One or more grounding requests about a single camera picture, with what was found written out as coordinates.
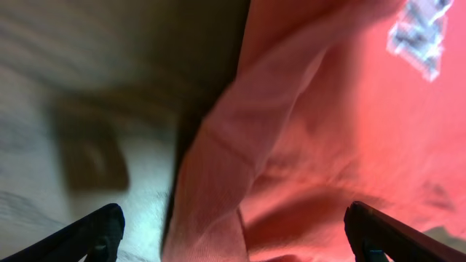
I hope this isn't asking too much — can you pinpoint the red soccer t-shirt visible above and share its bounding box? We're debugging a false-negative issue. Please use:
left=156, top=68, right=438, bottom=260
left=162, top=1, right=465, bottom=261

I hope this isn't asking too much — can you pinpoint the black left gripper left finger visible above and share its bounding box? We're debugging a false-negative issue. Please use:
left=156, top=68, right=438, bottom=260
left=1, top=203, right=125, bottom=262

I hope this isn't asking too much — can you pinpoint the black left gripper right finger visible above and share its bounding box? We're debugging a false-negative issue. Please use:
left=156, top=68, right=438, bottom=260
left=344, top=201, right=465, bottom=262

